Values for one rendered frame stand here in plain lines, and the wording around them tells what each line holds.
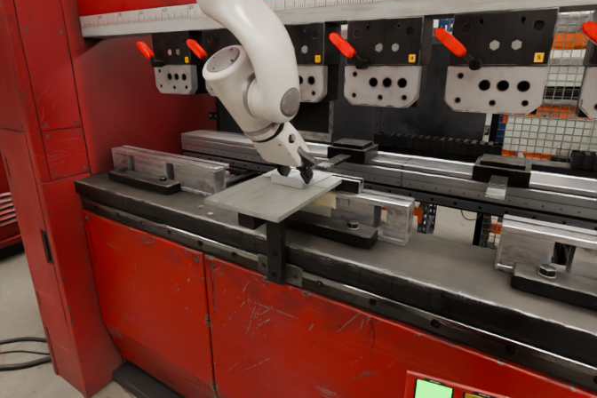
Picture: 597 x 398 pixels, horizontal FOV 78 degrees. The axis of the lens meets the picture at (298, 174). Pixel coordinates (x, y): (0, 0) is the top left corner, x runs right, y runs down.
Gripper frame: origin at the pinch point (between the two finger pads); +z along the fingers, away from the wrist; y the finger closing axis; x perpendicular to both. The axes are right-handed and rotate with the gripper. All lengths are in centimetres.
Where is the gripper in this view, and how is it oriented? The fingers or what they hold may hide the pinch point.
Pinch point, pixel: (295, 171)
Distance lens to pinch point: 82.1
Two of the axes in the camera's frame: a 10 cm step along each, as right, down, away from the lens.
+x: -4.3, 8.0, -4.1
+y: -8.2, -1.7, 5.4
